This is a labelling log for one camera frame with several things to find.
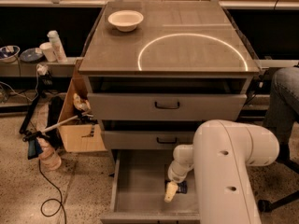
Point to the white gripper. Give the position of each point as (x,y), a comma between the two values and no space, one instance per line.
(175,174)

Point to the dark blue rxbar chocolate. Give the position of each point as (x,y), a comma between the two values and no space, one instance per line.
(182,187)

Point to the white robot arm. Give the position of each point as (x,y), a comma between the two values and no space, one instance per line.
(219,155)

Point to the grey open bottom drawer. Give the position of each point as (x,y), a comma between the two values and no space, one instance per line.
(138,191)

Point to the grey middle drawer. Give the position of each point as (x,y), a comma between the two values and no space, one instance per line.
(145,140)

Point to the grey top drawer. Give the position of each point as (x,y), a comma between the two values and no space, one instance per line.
(168,107)

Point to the grey drawer cabinet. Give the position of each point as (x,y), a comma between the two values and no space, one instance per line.
(179,48)

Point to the black office chair base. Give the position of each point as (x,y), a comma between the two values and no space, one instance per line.
(267,207)

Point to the cardboard box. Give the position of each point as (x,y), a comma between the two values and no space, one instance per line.
(78,134)

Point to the grabber stick tool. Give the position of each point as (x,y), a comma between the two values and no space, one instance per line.
(32,136)

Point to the crumpled paper bag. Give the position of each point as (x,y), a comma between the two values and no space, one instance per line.
(80,104)

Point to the person leg in jeans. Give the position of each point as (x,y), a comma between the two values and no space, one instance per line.
(283,110)

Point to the white paper bowl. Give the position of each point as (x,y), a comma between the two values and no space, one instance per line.
(125,20)

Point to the white spray bottle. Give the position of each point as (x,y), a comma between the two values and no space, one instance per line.
(57,46)

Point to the white power adapter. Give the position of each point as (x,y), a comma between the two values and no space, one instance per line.
(42,69)

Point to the white paper cup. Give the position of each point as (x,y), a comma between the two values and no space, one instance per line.
(48,51)

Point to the blue plate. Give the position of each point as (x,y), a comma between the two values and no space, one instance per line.
(33,55)

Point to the blue patterned bowl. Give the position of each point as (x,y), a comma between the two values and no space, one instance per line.
(9,54)

